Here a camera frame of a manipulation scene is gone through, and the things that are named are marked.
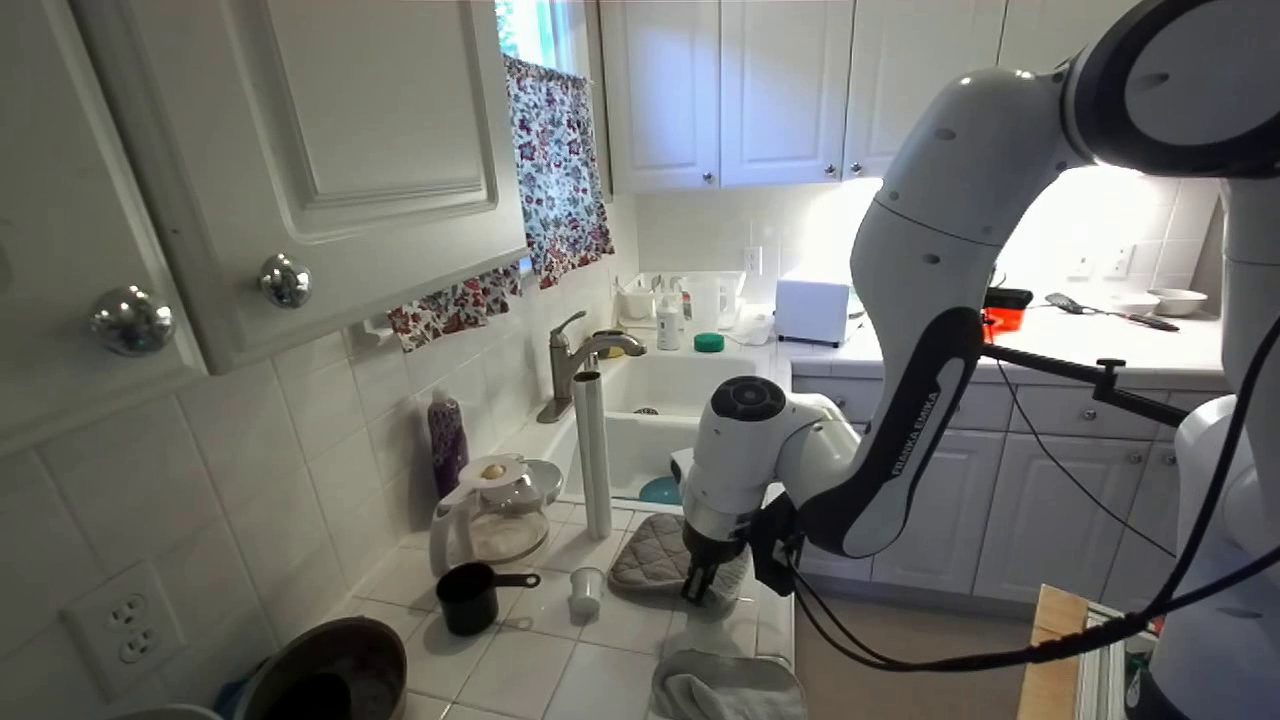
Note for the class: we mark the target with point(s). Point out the black measuring scoop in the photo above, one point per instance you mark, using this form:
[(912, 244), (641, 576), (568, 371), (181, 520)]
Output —
[(464, 601)]

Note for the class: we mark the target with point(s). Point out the white wall cabinet row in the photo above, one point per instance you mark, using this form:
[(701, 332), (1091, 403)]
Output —
[(786, 82)]

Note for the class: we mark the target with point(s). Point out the teal bowl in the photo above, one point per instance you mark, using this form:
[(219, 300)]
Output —
[(662, 489)]

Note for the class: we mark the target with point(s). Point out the white ceramic sink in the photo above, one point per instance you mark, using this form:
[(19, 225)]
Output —
[(664, 403)]

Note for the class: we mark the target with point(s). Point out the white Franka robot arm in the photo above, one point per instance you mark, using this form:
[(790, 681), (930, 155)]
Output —
[(933, 243)]

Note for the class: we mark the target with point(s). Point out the aluminium mounting frame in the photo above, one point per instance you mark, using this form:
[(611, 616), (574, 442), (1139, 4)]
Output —
[(1113, 666)]

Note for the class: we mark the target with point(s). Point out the small white plastic piece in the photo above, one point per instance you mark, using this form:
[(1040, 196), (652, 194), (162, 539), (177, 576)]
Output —
[(585, 593)]

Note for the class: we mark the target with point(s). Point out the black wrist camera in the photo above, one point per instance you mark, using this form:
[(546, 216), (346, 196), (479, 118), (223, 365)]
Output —
[(777, 547)]

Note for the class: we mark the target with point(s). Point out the window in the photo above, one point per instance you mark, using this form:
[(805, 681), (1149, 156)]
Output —
[(540, 35)]

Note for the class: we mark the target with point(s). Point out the silver sink faucet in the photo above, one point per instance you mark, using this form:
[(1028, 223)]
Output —
[(566, 365)]

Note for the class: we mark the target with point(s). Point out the round silver cabinet knob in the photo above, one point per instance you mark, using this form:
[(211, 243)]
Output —
[(284, 282), (132, 316)]

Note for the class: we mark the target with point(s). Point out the white bowl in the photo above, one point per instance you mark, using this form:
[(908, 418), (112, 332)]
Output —
[(1181, 300)]

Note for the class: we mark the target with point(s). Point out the white plate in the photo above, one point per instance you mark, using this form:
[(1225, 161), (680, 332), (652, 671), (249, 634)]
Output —
[(1100, 300)]

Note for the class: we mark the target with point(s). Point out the green round lid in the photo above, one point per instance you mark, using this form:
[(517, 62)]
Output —
[(708, 340)]

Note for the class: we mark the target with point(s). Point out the white upright cylinder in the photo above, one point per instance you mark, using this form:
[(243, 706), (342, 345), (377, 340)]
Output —
[(595, 455)]

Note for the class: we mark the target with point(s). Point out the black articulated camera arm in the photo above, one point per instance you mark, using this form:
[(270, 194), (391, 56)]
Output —
[(1105, 376)]

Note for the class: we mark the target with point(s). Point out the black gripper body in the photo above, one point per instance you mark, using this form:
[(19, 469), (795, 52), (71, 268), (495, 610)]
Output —
[(705, 547)]

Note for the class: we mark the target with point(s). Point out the black pan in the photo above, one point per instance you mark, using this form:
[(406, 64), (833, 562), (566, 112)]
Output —
[(334, 666)]

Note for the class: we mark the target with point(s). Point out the narrow white wall cabinet door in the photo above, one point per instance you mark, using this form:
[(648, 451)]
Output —
[(64, 202)]

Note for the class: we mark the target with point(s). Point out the white soap bottle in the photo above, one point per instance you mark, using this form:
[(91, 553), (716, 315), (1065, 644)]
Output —
[(670, 324)]

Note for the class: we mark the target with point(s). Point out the white folded towel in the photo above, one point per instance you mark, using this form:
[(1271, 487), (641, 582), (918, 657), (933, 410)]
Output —
[(724, 686)]

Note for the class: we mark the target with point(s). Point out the white wall outlet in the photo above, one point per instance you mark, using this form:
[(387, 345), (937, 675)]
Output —
[(127, 624)]

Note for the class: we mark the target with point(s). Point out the purple bottle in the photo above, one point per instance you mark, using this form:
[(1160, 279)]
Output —
[(445, 445)]

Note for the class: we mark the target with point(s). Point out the floral curtain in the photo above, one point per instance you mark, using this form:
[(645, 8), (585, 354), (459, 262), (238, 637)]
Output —
[(563, 172)]

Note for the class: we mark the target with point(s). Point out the clear countertop containers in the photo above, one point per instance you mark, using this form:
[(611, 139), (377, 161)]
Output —
[(692, 298)]

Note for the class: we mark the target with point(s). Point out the wide white wall cabinet door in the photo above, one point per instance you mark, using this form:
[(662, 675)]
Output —
[(334, 132)]

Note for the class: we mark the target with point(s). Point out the white base cabinet row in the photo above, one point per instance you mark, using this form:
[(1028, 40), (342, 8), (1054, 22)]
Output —
[(1054, 520)]

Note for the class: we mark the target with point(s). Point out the white box appliance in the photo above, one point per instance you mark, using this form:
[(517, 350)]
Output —
[(809, 311)]

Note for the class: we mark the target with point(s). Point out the grey round dish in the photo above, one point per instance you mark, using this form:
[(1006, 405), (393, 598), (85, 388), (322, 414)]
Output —
[(546, 482)]

